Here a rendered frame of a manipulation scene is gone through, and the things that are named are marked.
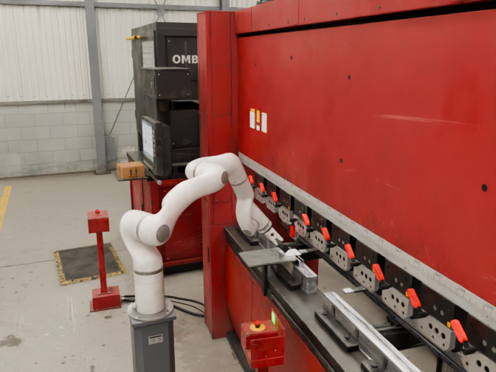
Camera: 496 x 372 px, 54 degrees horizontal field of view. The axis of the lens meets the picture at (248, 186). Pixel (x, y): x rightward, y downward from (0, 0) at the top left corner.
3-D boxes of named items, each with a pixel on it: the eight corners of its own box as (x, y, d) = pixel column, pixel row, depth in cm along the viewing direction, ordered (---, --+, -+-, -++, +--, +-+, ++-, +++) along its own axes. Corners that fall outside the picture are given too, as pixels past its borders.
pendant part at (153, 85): (145, 178, 381) (139, 66, 359) (176, 176, 391) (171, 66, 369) (160, 195, 336) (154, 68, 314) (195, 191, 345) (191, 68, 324)
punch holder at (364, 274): (353, 277, 195) (355, 238, 191) (371, 274, 197) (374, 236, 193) (373, 294, 181) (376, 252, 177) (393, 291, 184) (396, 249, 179)
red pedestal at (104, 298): (89, 301, 418) (80, 208, 396) (119, 297, 425) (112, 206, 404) (89, 312, 399) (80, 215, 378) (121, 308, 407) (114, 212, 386)
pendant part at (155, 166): (143, 163, 370) (140, 116, 360) (159, 162, 374) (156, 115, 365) (156, 176, 330) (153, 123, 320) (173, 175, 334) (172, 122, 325)
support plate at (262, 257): (238, 254, 265) (238, 252, 265) (283, 248, 273) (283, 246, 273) (248, 267, 248) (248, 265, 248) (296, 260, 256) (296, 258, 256)
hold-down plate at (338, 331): (314, 317, 224) (314, 311, 223) (325, 314, 225) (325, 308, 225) (347, 353, 196) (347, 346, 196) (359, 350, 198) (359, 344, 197)
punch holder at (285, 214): (278, 216, 268) (278, 187, 264) (292, 215, 271) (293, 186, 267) (288, 225, 254) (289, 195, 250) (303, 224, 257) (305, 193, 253)
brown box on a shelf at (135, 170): (113, 173, 447) (112, 160, 444) (142, 171, 457) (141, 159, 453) (117, 181, 421) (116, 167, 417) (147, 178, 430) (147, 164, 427)
